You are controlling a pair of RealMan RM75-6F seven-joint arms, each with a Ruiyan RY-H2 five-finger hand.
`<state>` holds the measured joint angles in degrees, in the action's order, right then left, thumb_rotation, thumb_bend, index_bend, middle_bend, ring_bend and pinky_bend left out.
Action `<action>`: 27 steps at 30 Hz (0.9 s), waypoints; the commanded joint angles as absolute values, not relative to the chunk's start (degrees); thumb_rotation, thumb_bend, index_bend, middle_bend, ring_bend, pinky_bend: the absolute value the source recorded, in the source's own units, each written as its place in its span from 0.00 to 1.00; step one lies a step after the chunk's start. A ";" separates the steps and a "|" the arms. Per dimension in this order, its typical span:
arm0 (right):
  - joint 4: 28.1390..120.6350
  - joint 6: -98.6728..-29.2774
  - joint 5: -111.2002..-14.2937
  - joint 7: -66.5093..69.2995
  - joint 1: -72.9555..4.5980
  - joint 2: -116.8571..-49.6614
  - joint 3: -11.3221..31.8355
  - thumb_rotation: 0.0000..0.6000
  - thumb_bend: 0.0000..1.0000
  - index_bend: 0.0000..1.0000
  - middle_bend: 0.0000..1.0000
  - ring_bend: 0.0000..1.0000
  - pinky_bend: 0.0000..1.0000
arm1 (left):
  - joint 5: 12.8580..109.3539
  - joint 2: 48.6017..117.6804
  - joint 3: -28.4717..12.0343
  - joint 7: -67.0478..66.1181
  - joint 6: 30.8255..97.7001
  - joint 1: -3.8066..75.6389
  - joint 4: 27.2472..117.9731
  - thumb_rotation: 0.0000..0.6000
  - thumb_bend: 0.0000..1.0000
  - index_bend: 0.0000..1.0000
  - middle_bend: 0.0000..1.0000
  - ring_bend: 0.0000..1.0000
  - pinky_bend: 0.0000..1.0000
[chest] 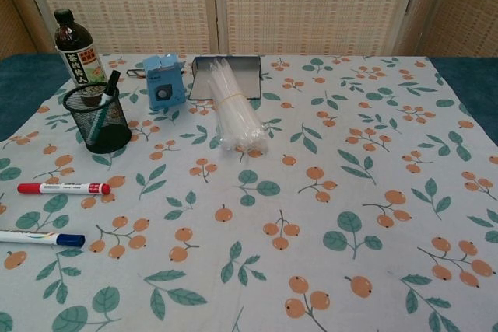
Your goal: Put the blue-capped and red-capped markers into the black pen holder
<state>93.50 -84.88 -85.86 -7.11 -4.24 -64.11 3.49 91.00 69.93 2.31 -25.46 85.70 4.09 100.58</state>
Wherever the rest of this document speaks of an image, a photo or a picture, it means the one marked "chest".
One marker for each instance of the red cap white marker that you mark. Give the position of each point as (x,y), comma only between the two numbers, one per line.
(58,188)

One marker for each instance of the blue cap white marker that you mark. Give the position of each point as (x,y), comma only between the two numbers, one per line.
(46,237)

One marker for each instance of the black mesh pen holder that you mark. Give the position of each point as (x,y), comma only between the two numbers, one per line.
(113,133)

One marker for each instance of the green marker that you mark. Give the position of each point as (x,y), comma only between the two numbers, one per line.
(113,81)

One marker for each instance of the bundle of clear straws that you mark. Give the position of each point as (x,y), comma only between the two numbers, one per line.
(237,114)

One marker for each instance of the fruit and leaf print tablecloth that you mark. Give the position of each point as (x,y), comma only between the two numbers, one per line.
(272,200)

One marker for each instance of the open blue grey box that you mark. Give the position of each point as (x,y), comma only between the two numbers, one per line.
(200,83)

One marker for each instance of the small blue cardboard box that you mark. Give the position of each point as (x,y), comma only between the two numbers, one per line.
(163,83)

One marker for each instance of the bamboo folding screen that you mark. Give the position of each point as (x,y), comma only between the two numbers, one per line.
(303,5)

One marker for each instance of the dark bottle with label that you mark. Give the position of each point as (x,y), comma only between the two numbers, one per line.
(72,42)

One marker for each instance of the black frame eyeglasses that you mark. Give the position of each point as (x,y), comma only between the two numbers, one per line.
(136,72)

